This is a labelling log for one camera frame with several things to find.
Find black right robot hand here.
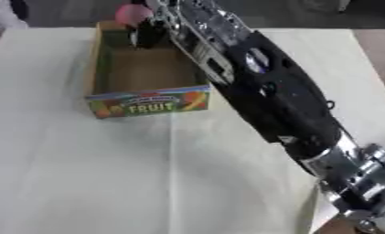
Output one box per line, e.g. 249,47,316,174
126,12,172,49

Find pink round toy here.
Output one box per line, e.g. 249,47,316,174
113,3,155,28

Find cardboard box with fruit print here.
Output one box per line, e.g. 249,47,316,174
83,20,213,120

